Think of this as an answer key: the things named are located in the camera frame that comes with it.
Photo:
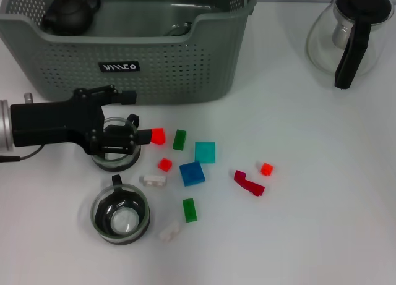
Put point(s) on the teal square toy plate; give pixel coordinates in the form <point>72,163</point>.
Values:
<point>205,152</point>

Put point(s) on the small red square block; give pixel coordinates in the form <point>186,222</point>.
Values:
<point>165,164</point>

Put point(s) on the small orange-red cube block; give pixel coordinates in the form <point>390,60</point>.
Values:
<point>266,169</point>

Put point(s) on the grey-green perforated storage bin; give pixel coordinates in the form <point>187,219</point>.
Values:
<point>185,65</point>

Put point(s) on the dark red curved block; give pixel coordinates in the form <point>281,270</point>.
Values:
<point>247,183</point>

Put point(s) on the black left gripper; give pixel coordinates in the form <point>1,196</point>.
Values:
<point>55,124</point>

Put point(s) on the white toy brick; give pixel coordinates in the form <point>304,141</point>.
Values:
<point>153,180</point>
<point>169,231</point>

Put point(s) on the red sloped toy block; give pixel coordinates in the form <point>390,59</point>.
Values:
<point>158,136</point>

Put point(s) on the green toy brick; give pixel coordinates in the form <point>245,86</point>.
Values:
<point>179,139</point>
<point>189,210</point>

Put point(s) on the black clay teapot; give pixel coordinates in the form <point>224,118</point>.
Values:
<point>71,14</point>

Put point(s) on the blue square toy plate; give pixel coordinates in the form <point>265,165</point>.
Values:
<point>192,173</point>

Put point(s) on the glass teacup with black holder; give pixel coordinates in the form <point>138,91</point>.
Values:
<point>117,164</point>
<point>123,220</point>
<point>178,27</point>

